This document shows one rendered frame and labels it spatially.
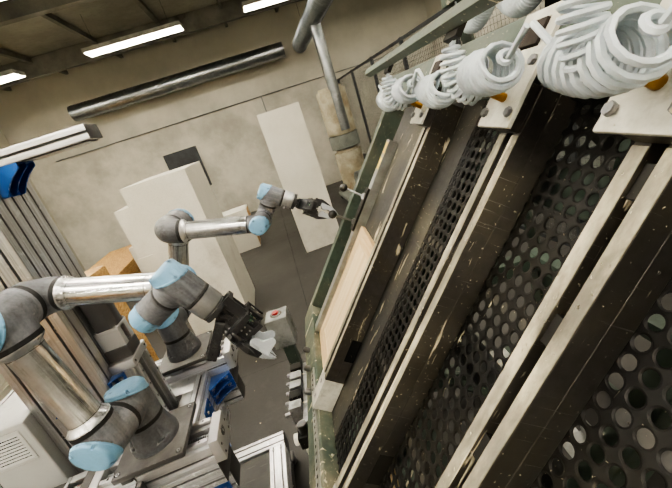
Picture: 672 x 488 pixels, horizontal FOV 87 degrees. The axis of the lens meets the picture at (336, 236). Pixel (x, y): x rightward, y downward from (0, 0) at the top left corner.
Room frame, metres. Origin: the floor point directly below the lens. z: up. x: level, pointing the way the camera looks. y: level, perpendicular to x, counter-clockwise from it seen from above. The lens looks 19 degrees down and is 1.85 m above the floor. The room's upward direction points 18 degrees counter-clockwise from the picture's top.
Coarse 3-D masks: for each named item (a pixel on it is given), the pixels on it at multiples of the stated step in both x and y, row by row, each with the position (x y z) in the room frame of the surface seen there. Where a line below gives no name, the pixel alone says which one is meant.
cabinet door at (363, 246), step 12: (360, 228) 1.49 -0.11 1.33; (360, 240) 1.41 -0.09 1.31; (372, 240) 1.31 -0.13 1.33; (360, 252) 1.36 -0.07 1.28; (348, 264) 1.45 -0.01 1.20; (360, 264) 1.30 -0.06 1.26; (348, 276) 1.39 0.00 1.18; (360, 276) 1.24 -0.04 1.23; (348, 288) 1.32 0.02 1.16; (336, 300) 1.43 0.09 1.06; (348, 300) 1.26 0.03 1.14; (336, 312) 1.36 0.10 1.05; (324, 324) 1.46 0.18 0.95; (336, 324) 1.29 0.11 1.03; (324, 336) 1.38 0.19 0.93; (336, 336) 1.23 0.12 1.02; (324, 348) 1.31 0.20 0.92; (324, 360) 1.25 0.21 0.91
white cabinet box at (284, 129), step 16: (272, 112) 5.04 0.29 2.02; (288, 112) 5.07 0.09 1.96; (272, 128) 5.04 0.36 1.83; (288, 128) 5.06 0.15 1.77; (304, 128) 5.08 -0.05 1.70; (272, 144) 5.03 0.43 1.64; (288, 144) 5.05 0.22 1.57; (304, 144) 5.07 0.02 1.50; (288, 160) 5.04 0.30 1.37; (304, 160) 5.07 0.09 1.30; (288, 176) 5.04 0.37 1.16; (304, 176) 5.06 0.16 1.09; (320, 176) 5.08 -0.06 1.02; (304, 192) 5.05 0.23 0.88; (320, 192) 5.07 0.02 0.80; (320, 208) 5.07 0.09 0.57; (304, 224) 5.03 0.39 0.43; (320, 224) 5.06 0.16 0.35; (336, 224) 5.08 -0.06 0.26; (304, 240) 5.03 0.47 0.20; (320, 240) 5.05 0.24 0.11
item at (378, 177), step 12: (396, 144) 1.49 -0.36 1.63; (384, 156) 1.49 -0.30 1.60; (384, 168) 1.49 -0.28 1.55; (372, 180) 1.52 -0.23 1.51; (372, 192) 1.49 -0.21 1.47; (372, 204) 1.49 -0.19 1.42; (360, 216) 1.49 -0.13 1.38; (348, 240) 1.53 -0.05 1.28; (348, 252) 1.49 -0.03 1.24; (336, 276) 1.49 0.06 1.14; (336, 288) 1.49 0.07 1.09; (324, 312) 1.49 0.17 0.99
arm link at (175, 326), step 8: (176, 312) 1.45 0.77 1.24; (184, 312) 1.50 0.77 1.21; (168, 320) 1.41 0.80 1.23; (176, 320) 1.43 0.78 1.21; (184, 320) 1.47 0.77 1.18; (160, 328) 1.41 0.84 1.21; (168, 328) 1.41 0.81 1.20; (176, 328) 1.42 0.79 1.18; (184, 328) 1.45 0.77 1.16; (168, 336) 1.41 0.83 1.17; (176, 336) 1.41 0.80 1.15
